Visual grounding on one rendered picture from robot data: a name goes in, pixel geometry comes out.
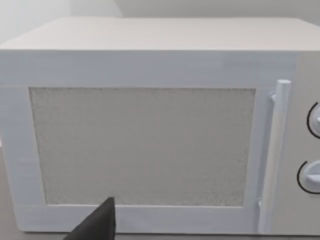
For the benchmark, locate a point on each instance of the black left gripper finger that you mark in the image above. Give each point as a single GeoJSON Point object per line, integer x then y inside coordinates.
{"type": "Point", "coordinates": [101, 222]}

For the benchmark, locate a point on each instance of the pale microwave door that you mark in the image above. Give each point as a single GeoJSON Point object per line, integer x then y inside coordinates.
{"type": "Point", "coordinates": [142, 145]}

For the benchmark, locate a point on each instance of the pale microwave oven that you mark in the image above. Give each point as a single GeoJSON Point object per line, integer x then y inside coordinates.
{"type": "Point", "coordinates": [160, 37]}

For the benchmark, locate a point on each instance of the pale microwave knob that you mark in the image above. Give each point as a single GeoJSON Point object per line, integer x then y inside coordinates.
{"type": "Point", "coordinates": [315, 120]}
{"type": "Point", "coordinates": [310, 177]}

